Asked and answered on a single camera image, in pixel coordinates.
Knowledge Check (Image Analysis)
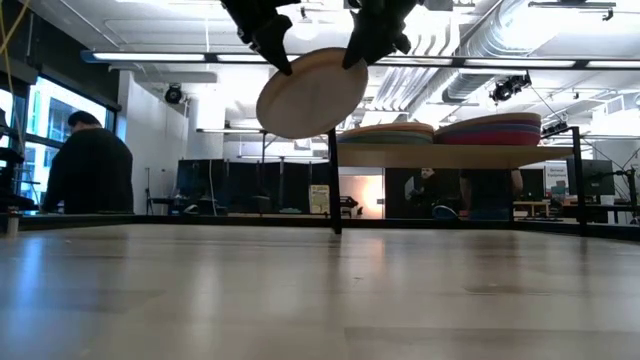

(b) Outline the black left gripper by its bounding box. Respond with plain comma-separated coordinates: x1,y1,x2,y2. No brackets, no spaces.
219,0,301,77

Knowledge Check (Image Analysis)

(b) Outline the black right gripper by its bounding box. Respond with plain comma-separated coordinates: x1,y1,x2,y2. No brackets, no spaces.
341,0,419,70

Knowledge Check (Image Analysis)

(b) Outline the cream plate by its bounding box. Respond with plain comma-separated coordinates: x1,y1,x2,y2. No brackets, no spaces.
435,112,543,130
255,47,370,140

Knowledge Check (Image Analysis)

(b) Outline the peach plate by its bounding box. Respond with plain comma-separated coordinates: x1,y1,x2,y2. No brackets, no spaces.
337,122,435,139

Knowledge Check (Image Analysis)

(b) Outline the wooden shelf with black legs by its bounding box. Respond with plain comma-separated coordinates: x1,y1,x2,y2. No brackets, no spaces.
327,124,589,236

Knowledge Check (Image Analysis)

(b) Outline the long ceiling light bar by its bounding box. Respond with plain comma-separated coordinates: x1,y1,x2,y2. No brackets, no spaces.
80,49,640,70

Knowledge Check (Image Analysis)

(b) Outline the black room partition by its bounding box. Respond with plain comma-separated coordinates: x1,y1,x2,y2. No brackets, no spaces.
176,158,335,216

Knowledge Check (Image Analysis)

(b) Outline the black ceiling spotlight cluster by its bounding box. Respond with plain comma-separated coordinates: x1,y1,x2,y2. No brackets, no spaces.
489,73,533,104

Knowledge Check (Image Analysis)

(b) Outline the person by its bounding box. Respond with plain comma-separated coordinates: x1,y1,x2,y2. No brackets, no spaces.
40,110,135,215
407,167,442,219
458,168,525,221

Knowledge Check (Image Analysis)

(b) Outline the yellow sign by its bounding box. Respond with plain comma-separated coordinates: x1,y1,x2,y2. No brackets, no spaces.
308,184,331,215

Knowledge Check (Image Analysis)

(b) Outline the blue chair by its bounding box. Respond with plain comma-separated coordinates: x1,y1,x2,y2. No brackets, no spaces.
432,204,460,221

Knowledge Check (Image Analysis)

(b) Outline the black tripod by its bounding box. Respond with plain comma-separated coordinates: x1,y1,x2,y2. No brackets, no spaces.
144,167,155,215

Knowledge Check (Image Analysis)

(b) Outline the wooden bench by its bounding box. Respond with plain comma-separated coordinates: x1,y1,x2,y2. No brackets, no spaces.
514,200,551,217

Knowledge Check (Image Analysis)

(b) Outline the white printed sign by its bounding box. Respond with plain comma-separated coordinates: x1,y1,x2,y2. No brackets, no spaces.
543,160,570,190

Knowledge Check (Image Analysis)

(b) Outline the black computer monitor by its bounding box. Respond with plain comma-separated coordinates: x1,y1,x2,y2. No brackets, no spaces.
567,158,616,197

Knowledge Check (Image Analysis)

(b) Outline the black metal frame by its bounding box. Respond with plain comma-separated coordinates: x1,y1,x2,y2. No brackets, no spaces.
195,128,334,216

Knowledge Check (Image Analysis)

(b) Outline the ribbed silver air duct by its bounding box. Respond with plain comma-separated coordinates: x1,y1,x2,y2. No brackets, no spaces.
442,0,531,104

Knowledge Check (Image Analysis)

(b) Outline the large window black frame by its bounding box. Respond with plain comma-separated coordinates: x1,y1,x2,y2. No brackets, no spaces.
0,74,119,214

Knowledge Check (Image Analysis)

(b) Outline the yellow hanging cable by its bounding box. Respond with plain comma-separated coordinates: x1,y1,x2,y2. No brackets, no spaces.
0,0,32,146

